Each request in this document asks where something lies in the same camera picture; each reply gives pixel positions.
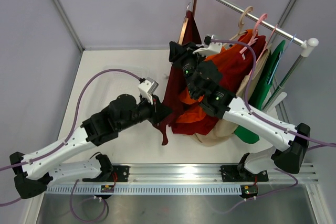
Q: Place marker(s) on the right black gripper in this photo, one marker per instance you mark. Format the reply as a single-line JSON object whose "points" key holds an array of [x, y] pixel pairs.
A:
{"points": [[177, 49]]}

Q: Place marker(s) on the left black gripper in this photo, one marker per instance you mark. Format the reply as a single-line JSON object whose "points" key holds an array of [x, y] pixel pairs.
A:
{"points": [[158, 111]]}

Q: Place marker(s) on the wooden hanger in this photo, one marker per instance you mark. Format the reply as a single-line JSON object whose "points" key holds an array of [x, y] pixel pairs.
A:
{"points": [[184, 25]]}

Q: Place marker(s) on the orange t shirt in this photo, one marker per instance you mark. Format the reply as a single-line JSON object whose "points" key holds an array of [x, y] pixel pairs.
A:
{"points": [[235, 73]]}

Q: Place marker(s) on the maroon t shirt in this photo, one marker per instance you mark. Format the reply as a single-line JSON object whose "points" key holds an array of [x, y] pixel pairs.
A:
{"points": [[176, 82]]}

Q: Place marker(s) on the red t shirt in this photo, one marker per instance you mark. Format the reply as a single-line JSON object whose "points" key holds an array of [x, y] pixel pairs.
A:
{"points": [[202, 127]]}

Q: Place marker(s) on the pink plastic hanger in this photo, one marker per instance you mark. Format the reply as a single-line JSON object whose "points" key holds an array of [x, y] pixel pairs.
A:
{"points": [[254, 37]]}

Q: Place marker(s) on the beige plastic hanger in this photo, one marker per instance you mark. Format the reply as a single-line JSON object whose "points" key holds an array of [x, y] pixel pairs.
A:
{"points": [[241, 23]]}

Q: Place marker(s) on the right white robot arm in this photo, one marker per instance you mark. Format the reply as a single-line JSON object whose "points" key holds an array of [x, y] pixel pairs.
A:
{"points": [[289, 142]]}

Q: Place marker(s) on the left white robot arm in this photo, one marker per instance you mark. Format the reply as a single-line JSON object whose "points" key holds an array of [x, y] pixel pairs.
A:
{"points": [[38, 171]]}

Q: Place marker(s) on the beige t shirt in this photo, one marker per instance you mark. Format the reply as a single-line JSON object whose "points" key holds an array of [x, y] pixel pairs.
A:
{"points": [[224, 129]]}

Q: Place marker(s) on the green t shirt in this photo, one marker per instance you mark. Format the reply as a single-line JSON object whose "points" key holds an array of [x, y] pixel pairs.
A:
{"points": [[261, 90]]}

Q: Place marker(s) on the blue hanger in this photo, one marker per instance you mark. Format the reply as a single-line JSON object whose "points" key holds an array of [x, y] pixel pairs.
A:
{"points": [[283, 50]]}

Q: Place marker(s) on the clear plastic basket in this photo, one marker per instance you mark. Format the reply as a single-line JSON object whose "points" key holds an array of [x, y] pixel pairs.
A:
{"points": [[108, 86]]}

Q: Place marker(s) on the metal clothes rack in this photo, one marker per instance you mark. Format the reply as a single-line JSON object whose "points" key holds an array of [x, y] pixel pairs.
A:
{"points": [[307, 46]]}

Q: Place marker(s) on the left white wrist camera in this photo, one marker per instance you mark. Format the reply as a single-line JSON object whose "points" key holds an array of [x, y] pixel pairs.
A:
{"points": [[147, 88]]}

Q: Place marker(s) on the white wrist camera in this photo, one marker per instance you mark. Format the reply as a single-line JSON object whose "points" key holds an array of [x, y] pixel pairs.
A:
{"points": [[147, 88], [209, 48]]}

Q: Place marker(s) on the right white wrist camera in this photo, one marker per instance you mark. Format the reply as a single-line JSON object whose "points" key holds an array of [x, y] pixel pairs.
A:
{"points": [[209, 48]]}

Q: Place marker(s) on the aluminium mounting rail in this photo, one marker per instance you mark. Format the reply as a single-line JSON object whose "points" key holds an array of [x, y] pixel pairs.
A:
{"points": [[199, 174]]}

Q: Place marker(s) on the white slotted cable duct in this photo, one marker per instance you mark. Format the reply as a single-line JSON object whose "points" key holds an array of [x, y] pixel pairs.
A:
{"points": [[128, 189]]}

